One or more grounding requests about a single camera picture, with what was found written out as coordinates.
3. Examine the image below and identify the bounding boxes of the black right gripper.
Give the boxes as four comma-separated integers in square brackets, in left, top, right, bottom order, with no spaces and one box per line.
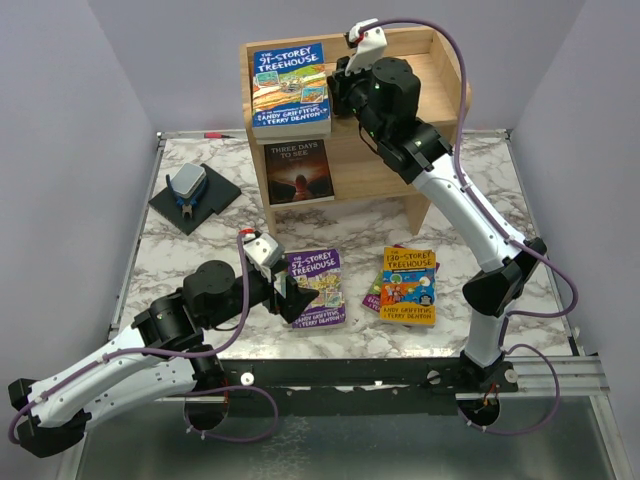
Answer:
[325,53,387,146]

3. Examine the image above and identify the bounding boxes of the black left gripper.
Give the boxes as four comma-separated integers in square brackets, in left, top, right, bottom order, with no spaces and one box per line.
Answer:
[206,259,320,330]

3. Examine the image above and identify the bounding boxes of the purple 52-Storey Treehouse book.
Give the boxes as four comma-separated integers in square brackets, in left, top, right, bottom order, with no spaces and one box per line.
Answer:
[287,249,346,330]

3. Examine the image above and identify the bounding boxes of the blue 91-Storey Treehouse book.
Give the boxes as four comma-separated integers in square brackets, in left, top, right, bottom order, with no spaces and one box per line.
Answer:
[251,43,331,128]

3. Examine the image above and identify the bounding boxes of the orange 39-Storey Treehouse book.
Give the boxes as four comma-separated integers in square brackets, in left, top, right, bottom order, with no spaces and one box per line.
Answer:
[252,120,332,145]

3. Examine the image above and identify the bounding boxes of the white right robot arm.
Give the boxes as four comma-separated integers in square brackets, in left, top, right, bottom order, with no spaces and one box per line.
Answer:
[327,57,547,391]

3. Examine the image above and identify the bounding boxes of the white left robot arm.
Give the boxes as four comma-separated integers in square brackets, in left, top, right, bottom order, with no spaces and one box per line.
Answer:
[8,259,319,458]

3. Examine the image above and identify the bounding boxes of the purple green bottom book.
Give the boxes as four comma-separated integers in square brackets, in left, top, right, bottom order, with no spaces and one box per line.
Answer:
[361,270,384,314]

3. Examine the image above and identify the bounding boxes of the wooden bookshelf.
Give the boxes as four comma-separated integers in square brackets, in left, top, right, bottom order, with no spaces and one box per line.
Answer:
[239,27,465,235]

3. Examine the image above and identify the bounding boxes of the dark Three Days book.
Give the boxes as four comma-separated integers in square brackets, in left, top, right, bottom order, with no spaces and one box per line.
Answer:
[264,140,335,205]

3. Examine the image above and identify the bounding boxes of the orange 130-Storey Treehouse book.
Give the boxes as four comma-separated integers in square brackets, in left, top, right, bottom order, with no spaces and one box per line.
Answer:
[379,247,437,327]

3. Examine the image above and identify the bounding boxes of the black plastic tray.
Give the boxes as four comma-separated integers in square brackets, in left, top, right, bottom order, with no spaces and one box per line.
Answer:
[149,163,241,236]

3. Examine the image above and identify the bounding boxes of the red marker pen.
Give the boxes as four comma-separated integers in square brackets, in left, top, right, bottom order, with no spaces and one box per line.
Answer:
[203,132,235,139]

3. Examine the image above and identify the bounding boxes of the grey tin box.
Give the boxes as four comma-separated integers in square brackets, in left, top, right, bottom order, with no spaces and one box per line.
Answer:
[170,163,206,197]

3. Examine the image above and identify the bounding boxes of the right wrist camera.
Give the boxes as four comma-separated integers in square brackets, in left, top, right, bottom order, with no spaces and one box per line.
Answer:
[344,18,387,76]

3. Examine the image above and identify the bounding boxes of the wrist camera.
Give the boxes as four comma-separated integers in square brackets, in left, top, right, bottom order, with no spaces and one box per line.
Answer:
[243,231,285,281]
[344,18,387,76]

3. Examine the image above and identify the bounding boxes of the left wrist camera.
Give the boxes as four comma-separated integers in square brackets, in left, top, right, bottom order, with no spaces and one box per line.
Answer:
[243,231,285,281]

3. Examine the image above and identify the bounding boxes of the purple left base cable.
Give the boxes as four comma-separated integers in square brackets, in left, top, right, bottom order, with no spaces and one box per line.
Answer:
[183,379,282,444]

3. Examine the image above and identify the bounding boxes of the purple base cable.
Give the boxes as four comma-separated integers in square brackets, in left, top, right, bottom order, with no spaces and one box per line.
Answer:
[183,379,282,444]
[462,342,562,437]

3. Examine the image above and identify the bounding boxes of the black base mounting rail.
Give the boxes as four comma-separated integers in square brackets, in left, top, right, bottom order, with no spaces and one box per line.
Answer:
[164,342,519,419]

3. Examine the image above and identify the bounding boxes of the blue handled pliers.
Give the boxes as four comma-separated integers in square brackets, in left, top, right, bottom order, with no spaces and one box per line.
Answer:
[165,174,208,219]

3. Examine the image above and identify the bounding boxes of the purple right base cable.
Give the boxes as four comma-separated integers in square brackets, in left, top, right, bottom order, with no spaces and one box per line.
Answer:
[462,342,562,437]

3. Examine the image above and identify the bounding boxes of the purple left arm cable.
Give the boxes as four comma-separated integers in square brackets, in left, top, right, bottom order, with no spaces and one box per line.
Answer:
[7,234,251,446]

